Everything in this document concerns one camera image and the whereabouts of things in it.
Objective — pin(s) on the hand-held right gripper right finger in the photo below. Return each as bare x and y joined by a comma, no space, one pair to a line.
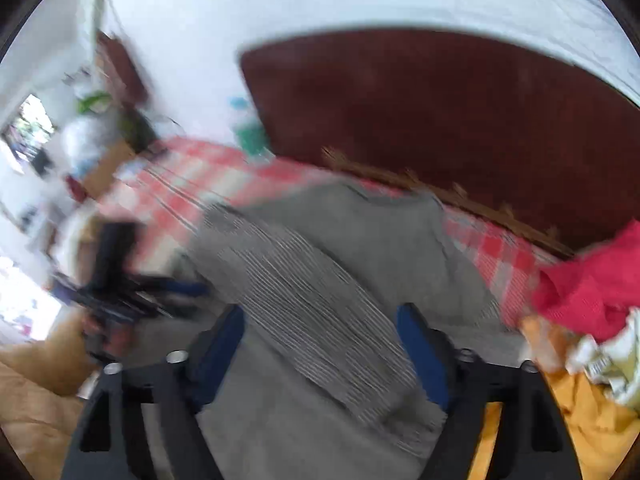
424,357

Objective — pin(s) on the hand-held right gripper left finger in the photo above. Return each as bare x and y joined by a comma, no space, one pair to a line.
221,351

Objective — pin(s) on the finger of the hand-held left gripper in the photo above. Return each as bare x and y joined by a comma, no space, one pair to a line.
165,308
182,287

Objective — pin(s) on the grey striped sweater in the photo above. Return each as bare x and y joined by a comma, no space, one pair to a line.
360,245

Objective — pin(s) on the cardboard box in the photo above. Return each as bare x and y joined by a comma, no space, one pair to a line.
107,167

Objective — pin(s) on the red plaid bed sheet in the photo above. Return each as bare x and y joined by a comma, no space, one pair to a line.
200,175

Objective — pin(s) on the white plastic bag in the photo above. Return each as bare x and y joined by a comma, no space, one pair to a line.
82,142

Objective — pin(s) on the brown blanket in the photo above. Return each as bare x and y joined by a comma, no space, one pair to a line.
35,395

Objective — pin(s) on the window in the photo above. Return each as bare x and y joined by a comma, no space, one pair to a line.
29,130

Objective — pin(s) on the green object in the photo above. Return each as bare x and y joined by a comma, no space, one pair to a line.
94,102

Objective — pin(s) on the teal bottle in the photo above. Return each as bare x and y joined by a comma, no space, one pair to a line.
249,132

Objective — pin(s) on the yellow garment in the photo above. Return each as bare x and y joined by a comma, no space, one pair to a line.
590,420

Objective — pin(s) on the red garment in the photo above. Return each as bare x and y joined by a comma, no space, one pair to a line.
595,285

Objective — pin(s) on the white printed cloth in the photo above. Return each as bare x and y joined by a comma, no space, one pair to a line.
617,355

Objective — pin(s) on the brown wooden door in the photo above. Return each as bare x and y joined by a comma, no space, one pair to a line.
122,67

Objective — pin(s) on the dark red wooden headboard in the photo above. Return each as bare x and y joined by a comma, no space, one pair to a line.
425,110

